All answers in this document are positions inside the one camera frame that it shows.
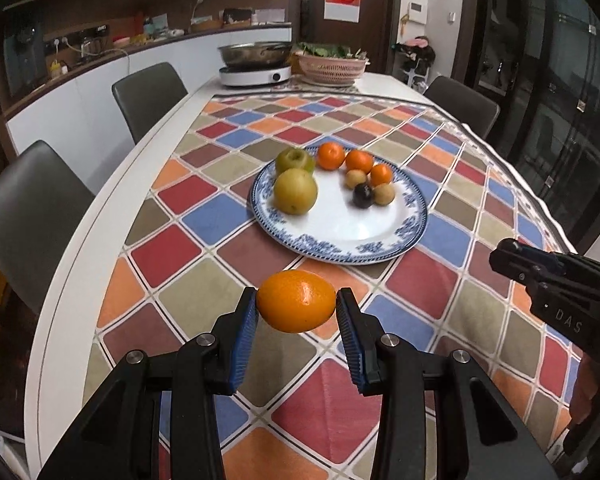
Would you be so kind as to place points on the pink plastic basket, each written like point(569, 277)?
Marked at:
point(332, 70)

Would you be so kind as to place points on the dark glass sliding door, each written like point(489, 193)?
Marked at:
point(545, 85)

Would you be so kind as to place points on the yellow bottle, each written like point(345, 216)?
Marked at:
point(56, 69)

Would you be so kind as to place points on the blue patterned white plate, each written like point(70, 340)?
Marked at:
point(340, 230)

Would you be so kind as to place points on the brown round fruit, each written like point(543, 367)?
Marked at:
point(355, 179)
point(384, 195)

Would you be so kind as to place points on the grey dining chair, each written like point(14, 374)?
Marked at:
point(462, 105)
point(150, 97)
point(30, 210)

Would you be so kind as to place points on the white sideboard cabinet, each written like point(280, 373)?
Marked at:
point(90, 90)

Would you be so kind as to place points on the white wall intercom panel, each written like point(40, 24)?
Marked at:
point(416, 12)

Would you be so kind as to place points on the white induction cooker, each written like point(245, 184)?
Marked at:
point(255, 76)

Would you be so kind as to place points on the colourful checkered tablecloth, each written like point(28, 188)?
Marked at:
point(205, 240)

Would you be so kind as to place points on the steel pan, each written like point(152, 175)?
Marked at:
point(255, 54)

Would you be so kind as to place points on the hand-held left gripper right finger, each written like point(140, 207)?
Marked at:
point(352, 345)

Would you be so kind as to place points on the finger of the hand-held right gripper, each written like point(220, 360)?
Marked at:
point(530, 256)
point(510, 264)

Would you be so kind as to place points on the green apple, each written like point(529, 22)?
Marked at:
point(292, 160)

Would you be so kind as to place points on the person's right hand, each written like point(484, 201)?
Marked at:
point(587, 390)

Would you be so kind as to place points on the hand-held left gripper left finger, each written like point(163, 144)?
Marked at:
point(245, 340)

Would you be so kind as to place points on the dark purple plum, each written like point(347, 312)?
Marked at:
point(364, 196)

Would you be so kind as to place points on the small orange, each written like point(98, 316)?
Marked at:
point(381, 175)
point(331, 156)
point(360, 161)

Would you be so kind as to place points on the green leafy vegetables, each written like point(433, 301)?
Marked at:
point(325, 51)

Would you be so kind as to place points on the dark pile with pink cloth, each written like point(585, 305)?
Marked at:
point(415, 49)

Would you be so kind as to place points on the large yellow pear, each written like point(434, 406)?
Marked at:
point(295, 192)

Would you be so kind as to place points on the black countertop appliance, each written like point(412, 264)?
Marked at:
point(25, 55)

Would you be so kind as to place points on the large orange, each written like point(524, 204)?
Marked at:
point(295, 302)

